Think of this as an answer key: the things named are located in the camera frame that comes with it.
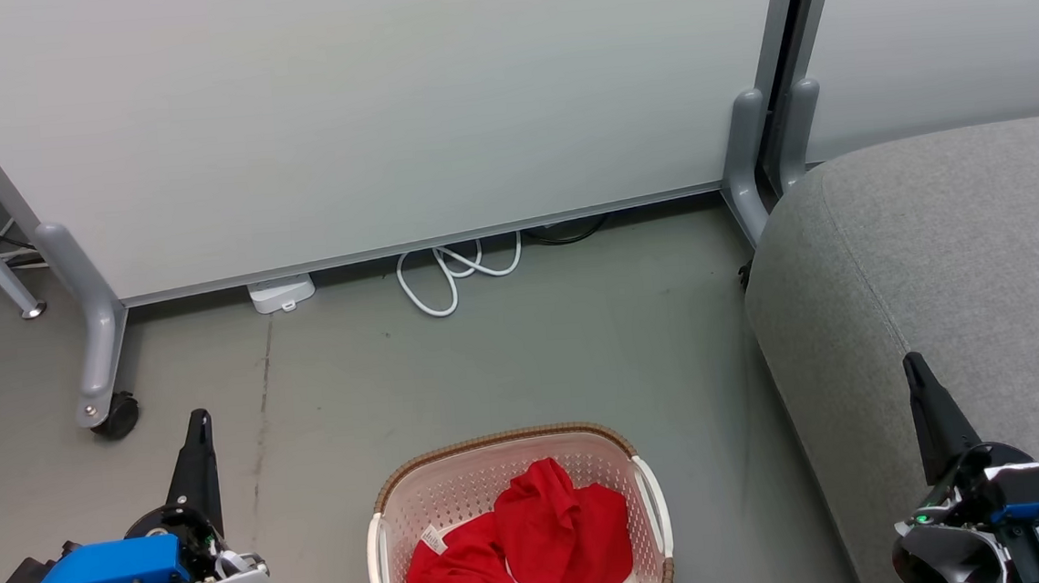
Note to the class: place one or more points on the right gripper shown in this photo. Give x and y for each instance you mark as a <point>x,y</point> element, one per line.
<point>949,554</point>

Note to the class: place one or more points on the red cloth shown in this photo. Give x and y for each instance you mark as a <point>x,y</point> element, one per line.
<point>545,527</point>

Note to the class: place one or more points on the grey fabric sofa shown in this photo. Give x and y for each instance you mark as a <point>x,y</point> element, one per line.
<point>956,252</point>

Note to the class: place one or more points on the black caster wheel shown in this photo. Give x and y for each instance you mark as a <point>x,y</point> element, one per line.
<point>119,416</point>

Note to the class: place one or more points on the white power box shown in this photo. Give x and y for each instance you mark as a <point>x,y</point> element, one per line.
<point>282,292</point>

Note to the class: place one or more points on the small black caster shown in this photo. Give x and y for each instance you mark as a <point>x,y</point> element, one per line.
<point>745,277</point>

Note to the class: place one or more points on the white laundry basket brown rim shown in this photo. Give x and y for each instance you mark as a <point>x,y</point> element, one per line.
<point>460,492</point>

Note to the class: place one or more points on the large white partition panel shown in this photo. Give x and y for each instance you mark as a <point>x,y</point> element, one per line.
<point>379,109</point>

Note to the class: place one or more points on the narrow white partition panel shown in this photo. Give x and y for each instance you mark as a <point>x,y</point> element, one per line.
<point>949,24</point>

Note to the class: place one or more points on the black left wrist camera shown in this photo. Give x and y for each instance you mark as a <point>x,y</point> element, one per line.
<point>23,578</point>

